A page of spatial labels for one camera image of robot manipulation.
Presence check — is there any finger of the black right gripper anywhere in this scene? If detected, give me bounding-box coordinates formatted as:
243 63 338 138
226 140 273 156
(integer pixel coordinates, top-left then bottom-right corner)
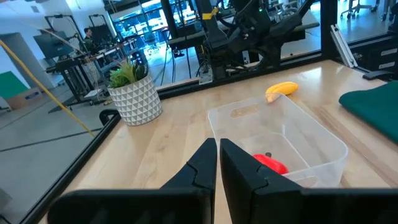
259 45 272 68
271 45 282 68

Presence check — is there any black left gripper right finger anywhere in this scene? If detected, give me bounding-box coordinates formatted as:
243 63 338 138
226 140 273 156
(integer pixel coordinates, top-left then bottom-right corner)
219 138 398 224

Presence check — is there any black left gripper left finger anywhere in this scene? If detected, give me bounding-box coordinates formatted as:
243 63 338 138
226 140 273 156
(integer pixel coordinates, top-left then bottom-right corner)
47 138 218 224

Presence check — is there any yellow toy banana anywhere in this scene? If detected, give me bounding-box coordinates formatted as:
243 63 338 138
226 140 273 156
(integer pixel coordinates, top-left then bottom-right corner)
264 81 300 104

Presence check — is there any red toy apple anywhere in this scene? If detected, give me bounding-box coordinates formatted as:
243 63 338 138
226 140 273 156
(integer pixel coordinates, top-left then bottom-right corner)
252 152 290 175

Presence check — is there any yellow tape strip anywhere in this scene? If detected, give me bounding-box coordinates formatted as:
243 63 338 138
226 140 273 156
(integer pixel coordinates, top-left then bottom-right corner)
201 7 220 21

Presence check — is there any silver aluminium extrusion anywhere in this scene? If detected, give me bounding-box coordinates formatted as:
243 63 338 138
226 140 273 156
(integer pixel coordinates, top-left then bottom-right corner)
329 24 359 69

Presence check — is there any clear plastic container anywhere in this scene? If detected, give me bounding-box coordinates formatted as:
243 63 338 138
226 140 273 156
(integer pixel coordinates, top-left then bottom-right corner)
207 92 349 189

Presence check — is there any potted plant triangle-pattern pot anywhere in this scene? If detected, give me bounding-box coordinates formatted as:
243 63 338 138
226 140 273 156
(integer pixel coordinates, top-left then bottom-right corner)
106 58 164 127

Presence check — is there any black drawer cabinet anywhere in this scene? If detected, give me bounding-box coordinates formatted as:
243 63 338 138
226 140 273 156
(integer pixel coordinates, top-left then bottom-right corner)
349 37 398 74

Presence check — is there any dark green folded cloth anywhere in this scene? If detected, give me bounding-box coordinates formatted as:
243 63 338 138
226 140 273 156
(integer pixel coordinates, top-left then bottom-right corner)
338 80 398 144

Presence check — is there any black standing desk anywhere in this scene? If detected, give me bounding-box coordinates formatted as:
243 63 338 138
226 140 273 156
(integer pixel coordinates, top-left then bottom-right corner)
45 37 141 106

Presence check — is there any person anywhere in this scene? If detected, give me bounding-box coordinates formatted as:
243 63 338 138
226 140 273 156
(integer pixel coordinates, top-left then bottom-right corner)
81 27 97 54

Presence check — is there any brown cardboard box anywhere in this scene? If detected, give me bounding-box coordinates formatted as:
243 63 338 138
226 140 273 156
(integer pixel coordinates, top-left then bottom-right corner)
5 87 44 110

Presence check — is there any black desk monitor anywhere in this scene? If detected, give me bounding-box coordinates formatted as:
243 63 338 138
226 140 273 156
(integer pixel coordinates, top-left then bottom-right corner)
33 30 76 60

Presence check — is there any green panel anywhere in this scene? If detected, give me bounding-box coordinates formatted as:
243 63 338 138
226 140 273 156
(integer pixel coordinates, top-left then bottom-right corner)
0 70 31 101

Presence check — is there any yellow hanging cable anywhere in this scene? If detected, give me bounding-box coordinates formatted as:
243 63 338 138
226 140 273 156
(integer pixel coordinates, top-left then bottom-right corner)
0 39 96 138

